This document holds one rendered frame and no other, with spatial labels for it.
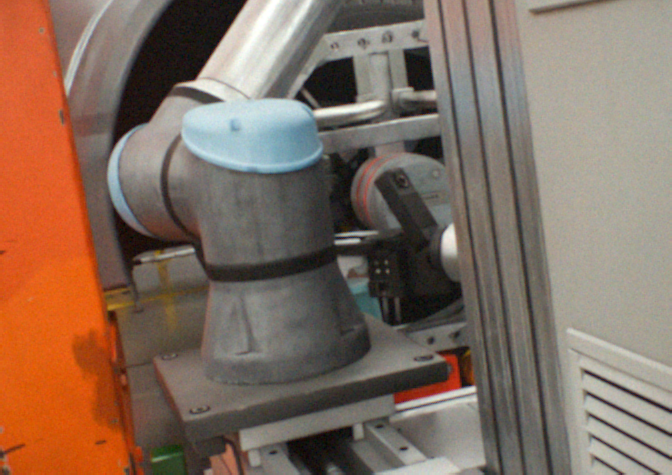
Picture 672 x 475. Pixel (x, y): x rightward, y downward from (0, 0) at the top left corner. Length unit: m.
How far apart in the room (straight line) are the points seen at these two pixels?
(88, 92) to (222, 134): 1.00
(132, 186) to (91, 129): 0.85
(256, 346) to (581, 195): 0.41
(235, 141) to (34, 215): 0.52
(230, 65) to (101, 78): 0.83
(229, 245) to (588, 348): 0.40
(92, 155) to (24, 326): 0.56
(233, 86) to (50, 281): 0.43
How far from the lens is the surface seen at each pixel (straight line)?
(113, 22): 1.87
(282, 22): 1.08
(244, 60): 1.06
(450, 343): 1.79
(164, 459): 1.26
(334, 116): 1.49
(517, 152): 0.72
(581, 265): 0.57
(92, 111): 1.87
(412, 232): 1.39
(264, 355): 0.89
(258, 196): 0.88
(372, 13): 1.79
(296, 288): 0.89
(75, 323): 1.37
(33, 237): 1.36
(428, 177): 1.58
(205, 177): 0.90
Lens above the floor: 1.07
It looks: 8 degrees down
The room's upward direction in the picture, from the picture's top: 9 degrees counter-clockwise
